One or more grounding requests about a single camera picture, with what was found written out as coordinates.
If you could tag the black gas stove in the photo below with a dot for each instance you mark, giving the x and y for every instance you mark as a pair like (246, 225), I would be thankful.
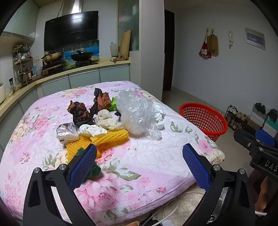
(85, 63)

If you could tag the yellow foam fruit net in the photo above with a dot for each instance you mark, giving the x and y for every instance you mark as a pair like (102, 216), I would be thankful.
(75, 150)
(110, 137)

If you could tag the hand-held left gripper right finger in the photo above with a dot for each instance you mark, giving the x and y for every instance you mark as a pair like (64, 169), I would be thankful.
(196, 168)

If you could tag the red plastic basket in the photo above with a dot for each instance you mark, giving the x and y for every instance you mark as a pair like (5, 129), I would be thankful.
(203, 121)

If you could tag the black shoe rack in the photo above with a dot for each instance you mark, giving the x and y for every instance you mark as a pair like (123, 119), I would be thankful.
(244, 125)

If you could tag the white crumpled tissue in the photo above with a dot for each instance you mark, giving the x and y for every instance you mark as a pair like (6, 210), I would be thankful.
(91, 130)

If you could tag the silver foil wrapper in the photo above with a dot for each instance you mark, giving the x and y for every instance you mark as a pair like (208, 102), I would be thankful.
(65, 132)

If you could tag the white intercom phone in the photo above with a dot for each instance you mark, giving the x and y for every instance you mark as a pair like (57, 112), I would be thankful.
(230, 39)

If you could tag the group of assorted shoes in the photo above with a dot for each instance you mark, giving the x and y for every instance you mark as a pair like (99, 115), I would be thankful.
(237, 114)

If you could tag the dark shoe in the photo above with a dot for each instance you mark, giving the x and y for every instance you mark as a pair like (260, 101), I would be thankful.
(260, 107)
(273, 114)

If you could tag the white plastic jug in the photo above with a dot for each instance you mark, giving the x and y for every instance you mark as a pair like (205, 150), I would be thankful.
(113, 49)

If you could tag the golden cooking pot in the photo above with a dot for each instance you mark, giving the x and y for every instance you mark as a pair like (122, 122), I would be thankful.
(52, 56)

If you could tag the black induction cooker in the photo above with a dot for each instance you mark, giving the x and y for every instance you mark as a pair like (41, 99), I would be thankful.
(53, 65)

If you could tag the white crumpled paper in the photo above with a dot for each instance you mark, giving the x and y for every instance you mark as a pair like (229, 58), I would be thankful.
(160, 116)

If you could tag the person's right hand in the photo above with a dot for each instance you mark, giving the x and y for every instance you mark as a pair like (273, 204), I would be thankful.
(264, 195)

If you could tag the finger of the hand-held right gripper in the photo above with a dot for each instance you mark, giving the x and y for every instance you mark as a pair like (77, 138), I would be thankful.
(265, 137)
(243, 137)

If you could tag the white mesh cloth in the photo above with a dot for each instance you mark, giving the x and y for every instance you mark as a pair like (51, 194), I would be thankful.
(106, 119)

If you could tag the wooden cutting board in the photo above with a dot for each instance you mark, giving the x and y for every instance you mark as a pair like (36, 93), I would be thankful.
(124, 43)

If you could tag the brown paper bag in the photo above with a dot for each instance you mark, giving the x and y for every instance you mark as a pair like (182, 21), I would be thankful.
(212, 44)

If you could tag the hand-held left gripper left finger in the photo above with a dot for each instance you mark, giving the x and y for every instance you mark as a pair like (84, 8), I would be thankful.
(83, 166)

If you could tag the stack of shoe boxes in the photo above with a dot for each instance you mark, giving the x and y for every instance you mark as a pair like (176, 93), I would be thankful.
(257, 120)

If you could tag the dark green fuzzy scrubber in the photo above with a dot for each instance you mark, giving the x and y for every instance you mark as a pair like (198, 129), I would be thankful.
(96, 170)

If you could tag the frosted glass panel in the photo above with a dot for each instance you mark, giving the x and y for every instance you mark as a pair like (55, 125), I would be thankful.
(128, 24)

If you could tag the red hanging bag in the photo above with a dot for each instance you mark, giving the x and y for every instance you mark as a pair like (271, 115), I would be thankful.
(203, 52)

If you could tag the orange black wrapper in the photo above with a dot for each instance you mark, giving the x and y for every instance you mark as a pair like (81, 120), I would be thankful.
(103, 100)

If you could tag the metal spice rack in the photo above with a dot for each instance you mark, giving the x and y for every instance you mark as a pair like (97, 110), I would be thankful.
(21, 65)

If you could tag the white rice cooker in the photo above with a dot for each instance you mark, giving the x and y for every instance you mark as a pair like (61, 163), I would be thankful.
(2, 93)

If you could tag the green leaf scrap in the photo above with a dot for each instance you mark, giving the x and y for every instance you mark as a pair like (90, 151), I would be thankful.
(113, 104)

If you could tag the clear plastic bag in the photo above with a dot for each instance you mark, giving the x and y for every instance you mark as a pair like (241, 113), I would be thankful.
(136, 113)

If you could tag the orange and green vegetables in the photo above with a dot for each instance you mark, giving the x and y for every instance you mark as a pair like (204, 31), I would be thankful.
(118, 58)

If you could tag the pale green upper cabinets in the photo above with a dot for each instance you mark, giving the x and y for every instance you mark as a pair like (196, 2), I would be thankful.
(21, 21)

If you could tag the black wok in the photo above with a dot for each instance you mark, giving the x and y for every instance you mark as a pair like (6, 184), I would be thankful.
(82, 56)

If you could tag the pink floral blanket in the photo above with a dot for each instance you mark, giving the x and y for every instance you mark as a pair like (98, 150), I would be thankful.
(152, 156)

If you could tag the black range hood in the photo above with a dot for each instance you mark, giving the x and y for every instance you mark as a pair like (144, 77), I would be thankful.
(69, 30)

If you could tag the wall electric panel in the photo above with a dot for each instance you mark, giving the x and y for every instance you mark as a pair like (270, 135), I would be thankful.
(255, 39)

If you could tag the brown black plastic bag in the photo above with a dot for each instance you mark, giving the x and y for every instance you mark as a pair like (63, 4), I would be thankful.
(79, 113)

